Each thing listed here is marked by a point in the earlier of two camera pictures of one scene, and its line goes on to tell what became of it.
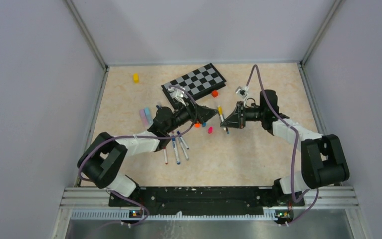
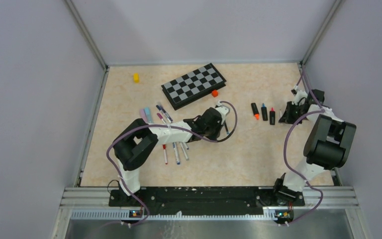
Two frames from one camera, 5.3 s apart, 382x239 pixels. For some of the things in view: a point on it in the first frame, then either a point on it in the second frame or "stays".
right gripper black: [235, 120] -> [287, 117]
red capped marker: [165, 155] stays
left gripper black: [203, 113] -> [215, 136]
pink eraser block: [144, 118] stays
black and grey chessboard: [198, 82] stays
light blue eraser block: [148, 115] stays
